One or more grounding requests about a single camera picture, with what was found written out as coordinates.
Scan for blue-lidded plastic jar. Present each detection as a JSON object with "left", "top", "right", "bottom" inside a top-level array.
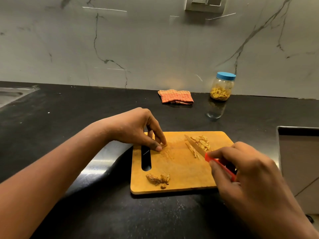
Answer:
[{"left": 209, "top": 71, "right": 237, "bottom": 102}]

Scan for person's right hand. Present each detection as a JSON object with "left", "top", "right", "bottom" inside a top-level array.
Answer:
[{"left": 206, "top": 141, "right": 308, "bottom": 239}]

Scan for grey wall switch plate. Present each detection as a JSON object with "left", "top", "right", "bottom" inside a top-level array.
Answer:
[{"left": 184, "top": 0, "right": 228, "bottom": 14}]

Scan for orange checked cloth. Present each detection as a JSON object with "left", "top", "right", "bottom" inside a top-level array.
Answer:
[{"left": 157, "top": 89, "right": 194, "bottom": 105}]

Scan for person's left hand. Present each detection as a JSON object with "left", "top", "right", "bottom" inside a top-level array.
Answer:
[{"left": 96, "top": 107, "right": 167, "bottom": 152}]

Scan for knobby ginger piece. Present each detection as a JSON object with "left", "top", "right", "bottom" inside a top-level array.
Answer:
[{"left": 146, "top": 173, "right": 161, "bottom": 186}]

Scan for person's left forearm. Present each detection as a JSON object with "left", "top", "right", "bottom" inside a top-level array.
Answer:
[{"left": 0, "top": 123, "right": 111, "bottom": 239}]

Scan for blue jar lid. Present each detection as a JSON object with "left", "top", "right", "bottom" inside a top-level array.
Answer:
[{"left": 216, "top": 71, "right": 237, "bottom": 81}]

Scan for beige cabinet door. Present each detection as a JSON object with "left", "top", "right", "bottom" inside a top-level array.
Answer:
[{"left": 276, "top": 125, "right": 319, "bottom": 214}]

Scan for red handled knife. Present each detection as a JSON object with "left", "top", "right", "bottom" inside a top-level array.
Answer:
[{"left": 184, "top": 134, "right": 237, "bottom": 182}]

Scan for steel sink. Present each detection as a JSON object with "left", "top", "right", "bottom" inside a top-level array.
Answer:
[{"left": 0, "top": 86, "right": 40, "bottom": 109}]

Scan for wooden cutting board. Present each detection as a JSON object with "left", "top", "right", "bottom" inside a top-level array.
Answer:
[{"left": 130, "top": 131, "right": 235, "bottom": 196}]

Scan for chopped ginger strips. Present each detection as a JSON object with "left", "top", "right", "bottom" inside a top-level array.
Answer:
[{"left": 185, "top": 135, "right": 211, "bottom": 159}]

